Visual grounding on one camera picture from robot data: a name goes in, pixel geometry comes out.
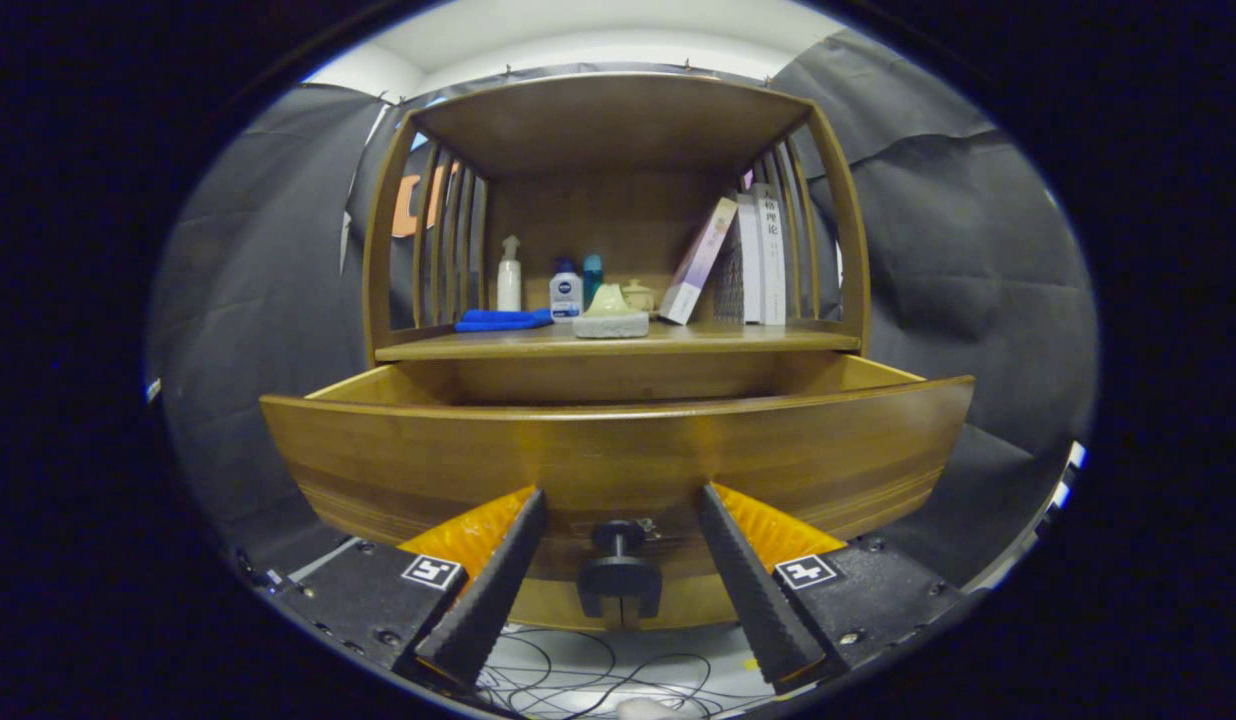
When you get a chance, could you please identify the wooden cabinet door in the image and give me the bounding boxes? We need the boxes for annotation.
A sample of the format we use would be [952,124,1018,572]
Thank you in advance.
[623,575,744,631]
[506,578,619,633]

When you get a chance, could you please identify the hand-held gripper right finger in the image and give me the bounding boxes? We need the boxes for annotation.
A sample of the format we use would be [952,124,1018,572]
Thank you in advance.
[698,483,974,696]

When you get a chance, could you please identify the black drawer knob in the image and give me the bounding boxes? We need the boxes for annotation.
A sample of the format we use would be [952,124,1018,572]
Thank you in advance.
[576,520,664,621]

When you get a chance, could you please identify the white lotion bottle blue cap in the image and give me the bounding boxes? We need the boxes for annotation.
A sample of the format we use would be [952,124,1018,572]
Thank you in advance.
[549,258,584,323]

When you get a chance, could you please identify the pink purple book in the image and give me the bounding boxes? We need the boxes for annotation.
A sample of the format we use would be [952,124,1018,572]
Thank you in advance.
[658,196,739,326]

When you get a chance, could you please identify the patterned cover book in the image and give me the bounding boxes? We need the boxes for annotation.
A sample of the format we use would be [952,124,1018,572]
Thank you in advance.
[713,215,747,323]

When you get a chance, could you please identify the white pump bottle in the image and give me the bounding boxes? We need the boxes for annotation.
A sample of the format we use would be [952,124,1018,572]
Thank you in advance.
[496,235,523,312]

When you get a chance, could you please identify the blue cloth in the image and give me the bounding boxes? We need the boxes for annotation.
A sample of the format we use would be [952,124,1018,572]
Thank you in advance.
[453,308,555,333]

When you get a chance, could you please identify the black floor cables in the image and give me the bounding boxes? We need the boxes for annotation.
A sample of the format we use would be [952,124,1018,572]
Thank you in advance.
[473,625,769,719]

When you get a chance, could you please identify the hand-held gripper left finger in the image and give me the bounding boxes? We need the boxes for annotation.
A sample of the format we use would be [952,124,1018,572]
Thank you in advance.
[263,486,549,693]

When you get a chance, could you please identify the wooden drawer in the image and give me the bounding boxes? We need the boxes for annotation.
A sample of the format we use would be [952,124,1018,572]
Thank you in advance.
[260,352,976,583]

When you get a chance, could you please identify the white book black lettering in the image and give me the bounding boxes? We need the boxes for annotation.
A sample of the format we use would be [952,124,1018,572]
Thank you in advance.
[753,182,789,326]

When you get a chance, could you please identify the wooden countertop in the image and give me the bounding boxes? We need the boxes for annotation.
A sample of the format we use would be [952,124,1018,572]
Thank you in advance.
[375,320,864,363]

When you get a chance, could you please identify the wooden cabinet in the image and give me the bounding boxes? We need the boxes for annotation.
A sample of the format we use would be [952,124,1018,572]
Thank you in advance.
[361,70,872,633]

